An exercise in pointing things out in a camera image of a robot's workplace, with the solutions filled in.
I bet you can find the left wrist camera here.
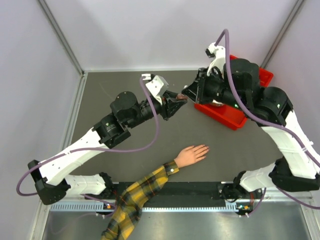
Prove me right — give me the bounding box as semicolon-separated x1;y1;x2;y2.
141;73;169;105

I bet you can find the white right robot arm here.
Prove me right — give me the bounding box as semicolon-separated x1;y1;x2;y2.
182;58;320;198

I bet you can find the slotted cable duct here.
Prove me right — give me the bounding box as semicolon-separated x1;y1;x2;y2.
49;201;241;213

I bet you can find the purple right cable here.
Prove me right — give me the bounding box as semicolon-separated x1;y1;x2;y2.
214;28;320;210

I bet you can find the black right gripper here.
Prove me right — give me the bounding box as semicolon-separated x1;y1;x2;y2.
182;66;245;113

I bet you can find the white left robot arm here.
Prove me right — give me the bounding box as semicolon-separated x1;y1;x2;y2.
28;90;187;205

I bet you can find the red plastic bin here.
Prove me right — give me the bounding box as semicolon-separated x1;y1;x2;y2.
195;55;274;130

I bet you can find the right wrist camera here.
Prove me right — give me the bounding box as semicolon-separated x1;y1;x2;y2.
205;42;230;76

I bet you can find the pink nail polish bottle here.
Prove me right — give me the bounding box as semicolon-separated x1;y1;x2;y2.
175;94;188;100

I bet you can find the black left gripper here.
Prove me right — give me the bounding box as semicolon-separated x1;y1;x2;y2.
127;91;188;130

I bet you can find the yellow plaid sleeve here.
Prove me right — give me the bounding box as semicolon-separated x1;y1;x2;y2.
101;161;179;240

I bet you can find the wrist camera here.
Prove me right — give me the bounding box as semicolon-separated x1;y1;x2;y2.
205;42;230;76
141;73;169;105

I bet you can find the mannequin hand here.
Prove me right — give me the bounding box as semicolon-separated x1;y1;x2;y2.
174;144;210;169

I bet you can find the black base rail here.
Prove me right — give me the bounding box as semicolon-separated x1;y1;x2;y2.
84;181;266;208

